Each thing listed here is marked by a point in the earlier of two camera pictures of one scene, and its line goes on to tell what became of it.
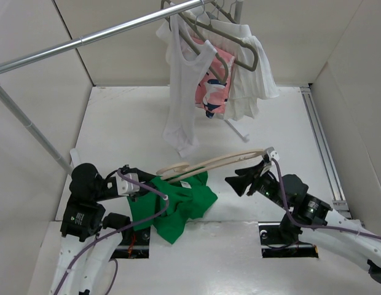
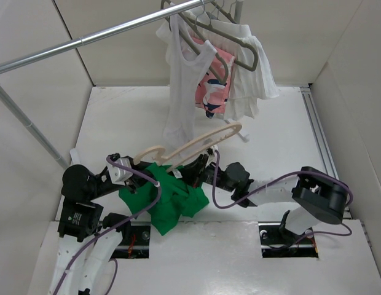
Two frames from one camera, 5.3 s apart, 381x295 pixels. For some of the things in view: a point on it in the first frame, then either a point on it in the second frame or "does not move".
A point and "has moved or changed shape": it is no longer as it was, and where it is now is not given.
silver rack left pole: [60, 159] does not move
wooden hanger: [175, 172] to [163, 156]
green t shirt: [185, 200] has moved or changed shape
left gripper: [144, 178] to [140, 166]
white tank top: [187, 65] does not move
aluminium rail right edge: [324, 150] does not move
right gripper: [245, 176] to [191, 172]
